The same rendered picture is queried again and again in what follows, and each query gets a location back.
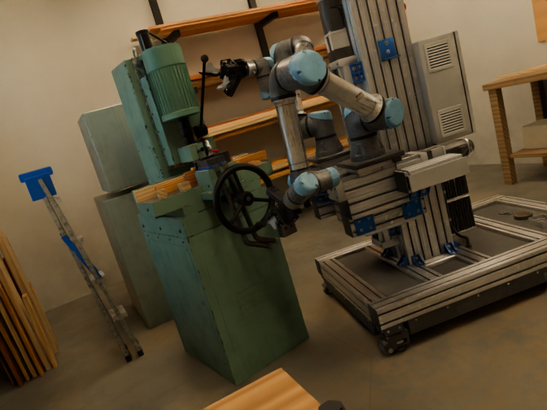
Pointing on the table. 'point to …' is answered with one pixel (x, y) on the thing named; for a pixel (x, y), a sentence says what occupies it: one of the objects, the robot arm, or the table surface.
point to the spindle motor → (170, 81)
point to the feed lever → (202, 103)
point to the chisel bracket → (187, 154)
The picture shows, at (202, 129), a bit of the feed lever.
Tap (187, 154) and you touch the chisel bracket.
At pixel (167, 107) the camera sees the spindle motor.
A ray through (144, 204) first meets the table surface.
